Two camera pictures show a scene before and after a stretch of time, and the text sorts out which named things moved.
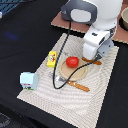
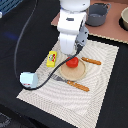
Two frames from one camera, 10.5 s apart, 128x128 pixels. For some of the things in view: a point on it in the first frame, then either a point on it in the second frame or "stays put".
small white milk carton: (29, 80) stays put
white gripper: (97, 42) to (70, 42)
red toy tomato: (72, 61) stays put
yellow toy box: (51, 59) stays put
